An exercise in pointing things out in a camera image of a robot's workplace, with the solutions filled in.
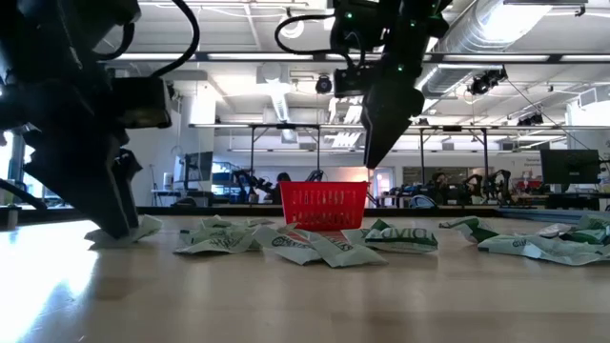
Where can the small black computer monitor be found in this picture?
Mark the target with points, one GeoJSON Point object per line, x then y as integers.
{"type": "Point", "coordinates": [199, 167]}

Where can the black overhead camera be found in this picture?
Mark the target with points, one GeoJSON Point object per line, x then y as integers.
{"type": "Point", "coordinates": [324, 85]}

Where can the large black computer monitor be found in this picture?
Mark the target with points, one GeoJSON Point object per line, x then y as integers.
{"type": "Point", "coordinates": [569, 167]}

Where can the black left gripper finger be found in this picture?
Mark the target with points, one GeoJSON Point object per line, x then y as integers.
{"type": "Point", "coordinates": [81, 171]}
{"type": "Point", "coordinates": [128, 167]}

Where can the black background robot arm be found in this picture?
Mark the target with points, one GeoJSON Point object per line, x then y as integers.
{"type": "Point", "coordinates": [248, 181]}
{"type": "Point", "coordinates": [495, 183]}

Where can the red slotted plastic basket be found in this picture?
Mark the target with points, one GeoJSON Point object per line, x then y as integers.
{"type": "Point", "coordinates": [324, 205]}

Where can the person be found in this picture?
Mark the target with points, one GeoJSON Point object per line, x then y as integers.
{"type": "Point", "coordinates": [438, 183]}
{"type": "Point", "coordinates": [282, 183]}

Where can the silver ventilation duct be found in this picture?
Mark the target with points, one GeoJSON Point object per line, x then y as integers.
{"type": "Point", "coordinates": [481, 28]}

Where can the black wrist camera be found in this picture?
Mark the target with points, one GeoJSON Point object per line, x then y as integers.
{"type": "Point", "coordinates": [143, 102]}
{"type": "Point", "coordinates": [352, 82]}

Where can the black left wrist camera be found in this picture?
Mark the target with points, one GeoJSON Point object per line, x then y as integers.
{"type": "Point", "coordinates": [143, 102]}

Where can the white green snack packet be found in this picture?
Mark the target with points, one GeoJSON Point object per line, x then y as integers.
{"type": "Point", "coordinates": [469, 228]}
{"type": "Point", "coordinates": [591, 231]}
{"type": "Point", "coordinates": [553, 230]}
{"type": "Point", "coordinates": [143, 228]}
{"type": "Point", "coordinates": [348, 255]}
{"type": "Point", "coordinates": [538, 248]}
{"type": "Point", "coordinates": [214, 241]}
{"type": "Point", "coordinates": [400, 240]}
{"type": "Point", "coordinates": [286, 245]}
{"type": "Point", "coordinates": [261, 222]}
{"type": "Point", "coordinates": [217, 223]}

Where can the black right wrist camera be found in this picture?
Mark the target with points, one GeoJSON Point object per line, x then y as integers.
{"type": "Point", "coordinates": [352, 82]}

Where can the black background station frame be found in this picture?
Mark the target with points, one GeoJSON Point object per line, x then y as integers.
{"type": "Point", "coordinates": [286, 126]}

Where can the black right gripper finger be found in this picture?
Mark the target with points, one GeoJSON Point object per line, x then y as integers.
{"type": "Point", "coordinates": [388, 124]}

